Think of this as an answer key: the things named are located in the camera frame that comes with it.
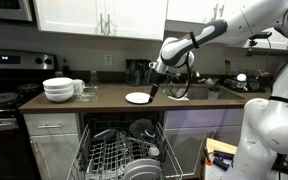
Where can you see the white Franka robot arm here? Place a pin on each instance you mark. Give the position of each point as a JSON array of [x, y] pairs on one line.
[[277, 126]]

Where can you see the white ceramic mug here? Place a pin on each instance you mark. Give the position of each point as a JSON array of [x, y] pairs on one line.
[[78, 86]]

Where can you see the black pan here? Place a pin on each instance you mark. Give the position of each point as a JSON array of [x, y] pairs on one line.
[[104, 135]]

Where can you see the white ceramic bowl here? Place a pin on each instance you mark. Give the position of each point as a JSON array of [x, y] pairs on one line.
[[58, 82], [59, 90], [59, 97]]

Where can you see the white wall outlet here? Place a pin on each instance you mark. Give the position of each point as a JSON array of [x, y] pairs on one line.
[[108, 60]]

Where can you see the clear glass food container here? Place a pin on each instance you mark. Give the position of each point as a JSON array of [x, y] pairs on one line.
[[86, 96]]

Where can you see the black coffee maker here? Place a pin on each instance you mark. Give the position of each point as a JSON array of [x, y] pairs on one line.
[[137, 71]]

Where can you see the black stereo camera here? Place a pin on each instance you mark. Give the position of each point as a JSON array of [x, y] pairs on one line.
[[260, 35]]

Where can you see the white drawer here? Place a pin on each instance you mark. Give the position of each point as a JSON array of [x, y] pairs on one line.
[[50, 120]]

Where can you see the grey robot mounting table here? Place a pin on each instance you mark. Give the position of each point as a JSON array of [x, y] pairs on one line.
[[214, 173]]

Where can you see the black countertop dish rack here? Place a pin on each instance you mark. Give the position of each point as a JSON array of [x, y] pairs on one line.
[[247, 83]]

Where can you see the black bowl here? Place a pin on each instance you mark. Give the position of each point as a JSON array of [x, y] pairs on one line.
[[140, 128]]

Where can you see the stainless steel microwave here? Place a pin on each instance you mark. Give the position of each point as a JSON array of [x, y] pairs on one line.
[[7, 10]]

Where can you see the wooden board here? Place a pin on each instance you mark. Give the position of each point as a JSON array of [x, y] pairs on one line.
[[220, 146]]

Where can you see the white base cabinet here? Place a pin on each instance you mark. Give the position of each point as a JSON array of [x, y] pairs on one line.
[[55, 156], [190, 140]]

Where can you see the clear glass jar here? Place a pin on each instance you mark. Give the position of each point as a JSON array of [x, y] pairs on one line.
[[94, 80]]

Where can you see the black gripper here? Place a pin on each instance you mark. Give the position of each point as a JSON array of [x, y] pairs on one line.
[[159, 79]]

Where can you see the stainless steel sink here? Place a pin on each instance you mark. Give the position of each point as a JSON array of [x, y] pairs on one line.
[[217, 93]]

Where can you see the dark bottle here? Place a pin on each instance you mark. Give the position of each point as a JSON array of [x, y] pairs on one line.
[[66, 68]]

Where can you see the black electric stove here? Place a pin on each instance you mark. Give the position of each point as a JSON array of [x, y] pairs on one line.
[[4, 100]]

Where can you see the white dishcloth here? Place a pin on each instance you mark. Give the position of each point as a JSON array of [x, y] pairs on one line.
[[179, 97]]

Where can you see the white upper cabinet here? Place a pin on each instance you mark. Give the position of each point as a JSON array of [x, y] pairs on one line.
[[67, 16], [187, 10]]

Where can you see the chrome faucet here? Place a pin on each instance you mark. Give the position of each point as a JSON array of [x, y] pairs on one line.
[[196, 74]]

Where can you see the small white cup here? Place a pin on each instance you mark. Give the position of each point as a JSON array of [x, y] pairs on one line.
[[154, 152]]

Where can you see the black clamp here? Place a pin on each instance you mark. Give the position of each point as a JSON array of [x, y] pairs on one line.
[[222, 160]]

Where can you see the clear drinking glass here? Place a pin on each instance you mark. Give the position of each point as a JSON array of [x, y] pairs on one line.
[[122, 140]]

